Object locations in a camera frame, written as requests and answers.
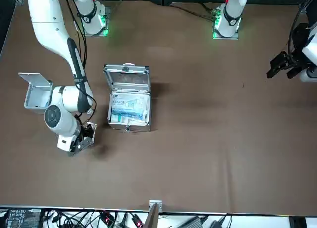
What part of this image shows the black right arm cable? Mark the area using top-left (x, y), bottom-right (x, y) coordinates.
top-left (64, 0), bottom-right (97, 121)

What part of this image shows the small black power adapter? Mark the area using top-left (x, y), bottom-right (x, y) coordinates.
top-left (211, 217), bottom-right (232, 228)

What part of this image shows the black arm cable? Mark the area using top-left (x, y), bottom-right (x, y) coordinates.
top-left (64, 0), bottom-right (97, 121)
top-left (287, 0), bottom-right (317, 60)

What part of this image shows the black labelled power adapter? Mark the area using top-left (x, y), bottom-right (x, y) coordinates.
top-left (5, 208), bottom-right (42, 228)

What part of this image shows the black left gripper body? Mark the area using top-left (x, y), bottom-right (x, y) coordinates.
top-left (287, 22), bottom-right (310, 68)

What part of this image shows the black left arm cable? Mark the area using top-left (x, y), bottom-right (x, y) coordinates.
top-left (287, 0), bottom-right (317, 60)

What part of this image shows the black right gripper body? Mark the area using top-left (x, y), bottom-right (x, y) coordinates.
top-left (73, 117), bottom-right (89, 142)

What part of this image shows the aluminium medical kit case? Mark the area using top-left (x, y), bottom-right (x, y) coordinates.
top-left (103, 63), bottom-right (152, 133)

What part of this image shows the grey power adapter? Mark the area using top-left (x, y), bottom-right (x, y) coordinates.
top-left (182, 215), bottom-right (208, 228)

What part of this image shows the aluminium camera post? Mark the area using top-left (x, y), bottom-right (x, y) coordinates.
top-left (145, 199), bottom-right (163, 228)

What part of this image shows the black plug red light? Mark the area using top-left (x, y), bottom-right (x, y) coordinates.
top-left (100, 211), bottom-right (111, 226)
top-left (130, 214), bottom-right (144, 228)

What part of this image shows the blue white supply packet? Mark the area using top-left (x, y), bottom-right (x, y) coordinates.
top-left (110, 93), bottom-right (151, 126)

